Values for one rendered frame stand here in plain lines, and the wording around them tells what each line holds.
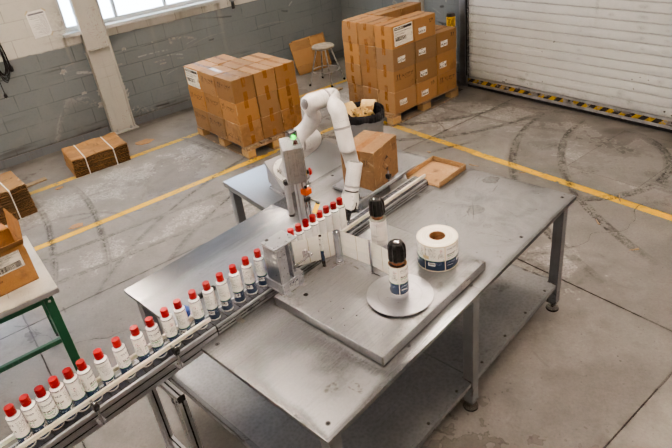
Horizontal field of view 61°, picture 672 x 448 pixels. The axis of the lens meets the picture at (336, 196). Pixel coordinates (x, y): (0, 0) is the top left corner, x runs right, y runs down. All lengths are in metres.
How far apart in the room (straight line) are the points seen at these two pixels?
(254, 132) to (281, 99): 0.49
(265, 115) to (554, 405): 4.29
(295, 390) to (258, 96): 4.37
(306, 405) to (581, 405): 1.68
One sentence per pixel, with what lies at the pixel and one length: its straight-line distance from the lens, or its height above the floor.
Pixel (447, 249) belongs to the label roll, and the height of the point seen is 1.00.
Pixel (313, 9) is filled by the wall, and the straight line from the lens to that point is 9.37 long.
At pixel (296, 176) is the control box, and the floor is 1.33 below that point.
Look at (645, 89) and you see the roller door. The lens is 6.62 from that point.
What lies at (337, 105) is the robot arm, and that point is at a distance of 3.01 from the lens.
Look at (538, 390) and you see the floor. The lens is 3.50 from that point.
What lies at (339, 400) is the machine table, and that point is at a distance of 2.33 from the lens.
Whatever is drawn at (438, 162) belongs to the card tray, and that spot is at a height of 0.83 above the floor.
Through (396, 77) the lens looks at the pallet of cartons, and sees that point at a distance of 6.58.
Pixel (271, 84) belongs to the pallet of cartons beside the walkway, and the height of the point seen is 0.72.
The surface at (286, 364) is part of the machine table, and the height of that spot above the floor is 0.83.
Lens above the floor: 2.57
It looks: 29 degrees down
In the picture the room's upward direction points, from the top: 7 degrees counter-clockwise
